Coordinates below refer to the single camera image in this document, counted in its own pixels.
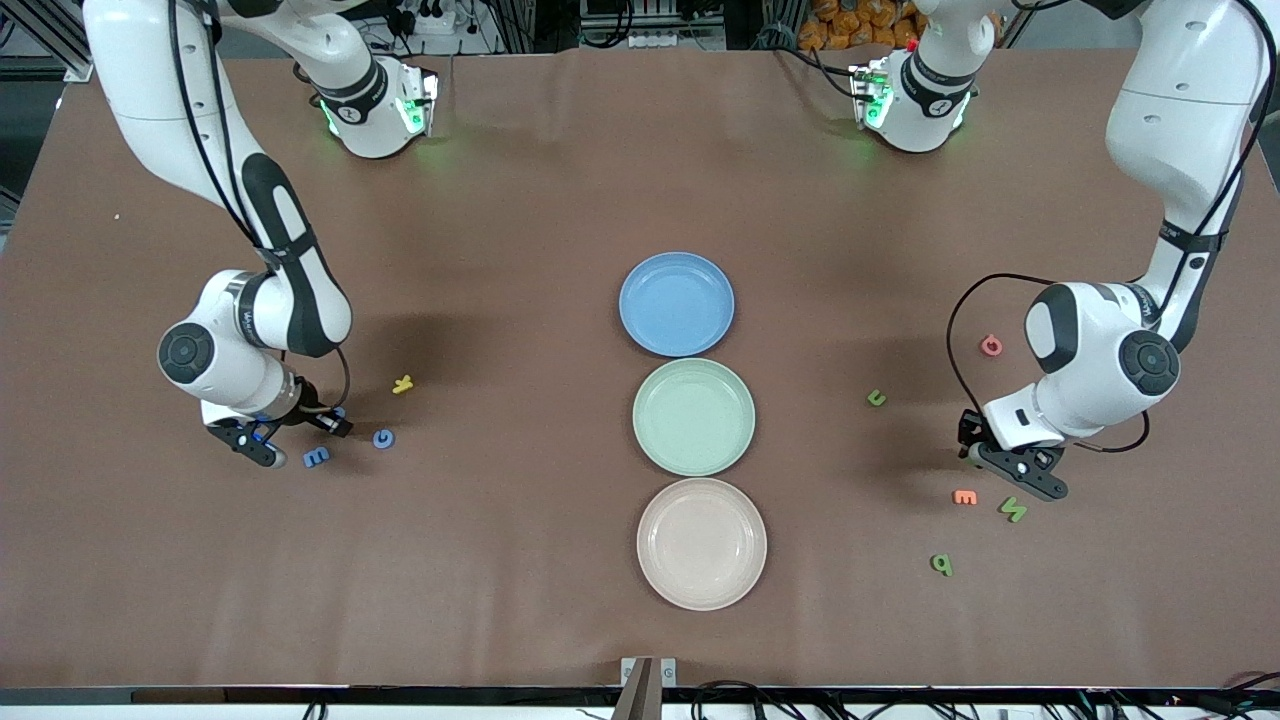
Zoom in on brown table cover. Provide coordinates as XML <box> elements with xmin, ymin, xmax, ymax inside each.
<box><xmin>0</xmin><ymin>45</ymin><xmax>1280</xmax><ymax>691</ymax></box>

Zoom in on grey metal bracket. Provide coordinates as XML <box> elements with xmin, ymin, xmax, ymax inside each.
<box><xmin>620</xmin><ymin>656</ymin><xmax>678</xmax><ymax>690</ymax></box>

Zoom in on black floor cables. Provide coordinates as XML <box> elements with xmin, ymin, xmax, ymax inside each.
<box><xmin>690</xmin><ymin>680</ymin><xmax>1280</xmax><ymax>720</ymax></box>

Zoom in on green round plate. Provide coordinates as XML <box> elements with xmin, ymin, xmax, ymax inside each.
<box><xmin>632</xmin><ymin>358</ymin><xmax>757</xmax><ymax>478</ymax></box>

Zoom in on beige round plate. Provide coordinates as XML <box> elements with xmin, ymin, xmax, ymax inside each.
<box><xmin>636</xmin><ymin>477</ymin><xmax>769</xmax><ymax>612</ymax></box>

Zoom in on white power strip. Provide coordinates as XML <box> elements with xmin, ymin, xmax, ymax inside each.
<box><xmin>398</xmin><ymin>0</ymin><xmax>453</xmax><ymax>36</ymax></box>

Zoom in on background equipment rack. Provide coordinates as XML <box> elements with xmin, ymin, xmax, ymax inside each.
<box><xmin>578</xmin><ymin>0</ymin><xmax>727</xmax><ymax>51</ymax></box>

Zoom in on brown camera pole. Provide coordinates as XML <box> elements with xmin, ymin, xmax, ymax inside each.
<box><xmin>612</xmin><ymin>658</ymin><xmax>661</xmax><ymax>720</ymax></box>

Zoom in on orange packets pile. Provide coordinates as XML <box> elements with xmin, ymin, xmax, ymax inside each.
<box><xmin>797</xmin><ymin>0</ymin><xmax>926</xmax><ymax>53</ymax></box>

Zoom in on blue round plate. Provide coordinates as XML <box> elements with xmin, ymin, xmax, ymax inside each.
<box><xmin>618</xmin><ymin>251</ymin><xmax>737</xmax><ymax>358</ymax></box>

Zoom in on aluminium frame post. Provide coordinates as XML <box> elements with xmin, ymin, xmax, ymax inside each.
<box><xmin>0</xmin><ymin>0</ymin><xmax>97</xmax><ymax>83</ymax></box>

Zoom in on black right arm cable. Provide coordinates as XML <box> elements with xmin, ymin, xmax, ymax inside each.
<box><xmin>168</xmin><ymin>0</ymin><xmax>353</xmax><ymax>416</ymax></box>

